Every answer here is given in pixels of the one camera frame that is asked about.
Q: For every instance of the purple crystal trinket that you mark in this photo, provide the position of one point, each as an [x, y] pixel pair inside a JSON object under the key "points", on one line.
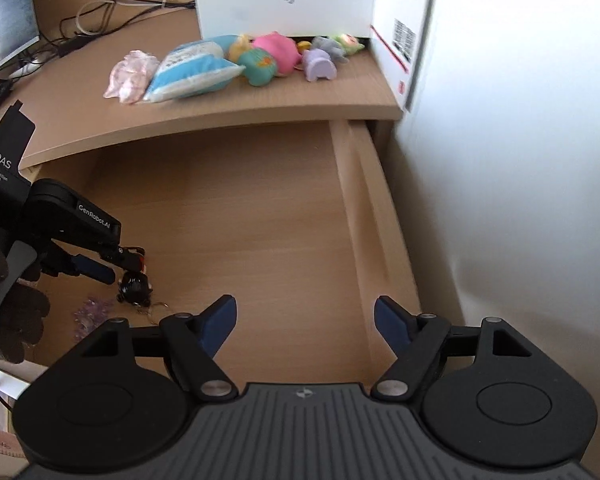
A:
{"points": [[91, 316]]}

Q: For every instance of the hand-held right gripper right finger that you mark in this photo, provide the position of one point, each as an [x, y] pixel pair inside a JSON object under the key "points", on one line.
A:
{"points": [[390, 322]]}

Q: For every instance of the lavender toy figure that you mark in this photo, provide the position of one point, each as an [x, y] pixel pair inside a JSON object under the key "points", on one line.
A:
{"points": [[320, 66]]}

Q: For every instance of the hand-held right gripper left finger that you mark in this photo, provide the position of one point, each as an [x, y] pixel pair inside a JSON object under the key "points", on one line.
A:
{"points": [[220, 325]]}

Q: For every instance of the grey bunny toy figure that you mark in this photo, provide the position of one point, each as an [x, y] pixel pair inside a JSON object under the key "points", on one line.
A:
{"points": [[330, 45]]}

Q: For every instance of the blue and white packet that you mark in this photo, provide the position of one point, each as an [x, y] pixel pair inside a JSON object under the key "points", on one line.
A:
{"points": [[195, 72]]}

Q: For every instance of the wooden drawer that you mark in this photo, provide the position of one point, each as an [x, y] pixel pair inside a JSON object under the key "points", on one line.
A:
{"points": [[230, 210]]}

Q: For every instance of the person's left hand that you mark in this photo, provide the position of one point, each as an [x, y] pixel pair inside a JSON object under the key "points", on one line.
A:
{"points": [[22, 325]]}

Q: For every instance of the pink cloth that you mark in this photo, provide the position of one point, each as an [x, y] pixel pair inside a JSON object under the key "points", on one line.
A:
{"points": [[130, 77]]}

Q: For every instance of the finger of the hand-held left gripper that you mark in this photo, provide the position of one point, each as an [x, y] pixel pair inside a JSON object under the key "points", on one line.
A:
{"points": [[92, 269], [122, 256]]}

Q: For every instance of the green bunny toy figure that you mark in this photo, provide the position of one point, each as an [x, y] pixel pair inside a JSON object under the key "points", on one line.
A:
{"points": [[350, 42]]}

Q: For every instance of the pink-headed teal toy figure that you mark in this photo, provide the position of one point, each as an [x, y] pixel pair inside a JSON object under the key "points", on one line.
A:
{"points": [[270, 57]]}

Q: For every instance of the white box with red print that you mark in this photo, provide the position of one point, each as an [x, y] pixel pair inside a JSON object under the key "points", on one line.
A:
{"points": [[405, 30]]}

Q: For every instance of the yellow toy figure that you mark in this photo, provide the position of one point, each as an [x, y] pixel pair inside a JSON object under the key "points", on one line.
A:
{"points": [[237, 46]]}

